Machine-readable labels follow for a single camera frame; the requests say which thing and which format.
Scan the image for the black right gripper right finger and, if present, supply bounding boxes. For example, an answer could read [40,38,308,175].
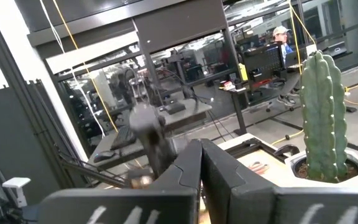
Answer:
[200,138,358,224]

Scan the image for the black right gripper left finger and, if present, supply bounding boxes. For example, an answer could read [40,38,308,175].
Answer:
[39,138,203,224]

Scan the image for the red-handled scissors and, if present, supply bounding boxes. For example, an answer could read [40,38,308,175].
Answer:
[247,161,270,175]

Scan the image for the black computer mouse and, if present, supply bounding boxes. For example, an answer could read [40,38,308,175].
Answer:
[93,151,116,164]

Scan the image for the black keyboard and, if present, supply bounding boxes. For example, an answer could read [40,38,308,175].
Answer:
[109,124,137,151]

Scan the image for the black standing desk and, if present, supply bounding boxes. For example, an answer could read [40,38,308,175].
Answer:
[218,83,252,136]

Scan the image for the grey office desk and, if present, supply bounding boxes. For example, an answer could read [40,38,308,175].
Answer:
[87,98,213,171]

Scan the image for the green column cactus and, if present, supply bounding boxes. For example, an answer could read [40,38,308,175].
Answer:
[300,50,349,183]

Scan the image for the person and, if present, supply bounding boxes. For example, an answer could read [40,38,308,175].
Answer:
[267,26,303,107]

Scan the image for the black aluminium table frame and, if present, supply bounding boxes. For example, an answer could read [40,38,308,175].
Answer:
[224,138,291,162]

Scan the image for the black frame handle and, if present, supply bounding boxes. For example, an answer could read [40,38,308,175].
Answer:
[273,144,301,157]

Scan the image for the yellow extension cable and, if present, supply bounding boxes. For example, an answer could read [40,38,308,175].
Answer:
[271,73,358,146]

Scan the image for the white plastic bracket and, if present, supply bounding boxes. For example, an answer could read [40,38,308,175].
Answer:
[2,177,32,208]

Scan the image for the hanging yellow cable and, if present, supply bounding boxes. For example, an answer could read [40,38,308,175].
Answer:
[52,0,119,134]

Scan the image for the hanging white cable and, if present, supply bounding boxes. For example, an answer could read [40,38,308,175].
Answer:
[39,0,106,138]

